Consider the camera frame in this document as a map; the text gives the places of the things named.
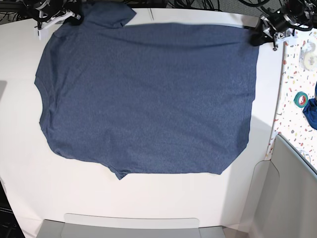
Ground grey chair right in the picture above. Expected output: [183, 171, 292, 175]
[249, 135, 317, 238]

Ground terrazzo patterned side surface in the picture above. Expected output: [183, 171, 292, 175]
[266, 29, 317, 167]

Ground dark blue t-shirt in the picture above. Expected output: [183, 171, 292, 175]
[35, 1, 259, 179]

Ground blue cloth on side surface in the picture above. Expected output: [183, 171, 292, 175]
[303, 86, 317, 130]

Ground gripper body image-right arm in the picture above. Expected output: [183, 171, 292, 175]
[249, 10, 296, 51]

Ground green tape roll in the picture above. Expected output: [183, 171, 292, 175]
[294, 92, 309, 108]

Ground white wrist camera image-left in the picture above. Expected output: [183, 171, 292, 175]
[34, 26, 54, 41]

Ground gripper body image-left arm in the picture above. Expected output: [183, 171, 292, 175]
[33, 0, 84, 29]

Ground grey chair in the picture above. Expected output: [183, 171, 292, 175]
[37, 213, 225, 238]
[249, 135, 317, 238]

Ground grey chair bottom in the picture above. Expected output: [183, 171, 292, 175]
[37, 213, 225, 238]

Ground clear tape roll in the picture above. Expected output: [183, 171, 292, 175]
[299, 42, 317, 71]

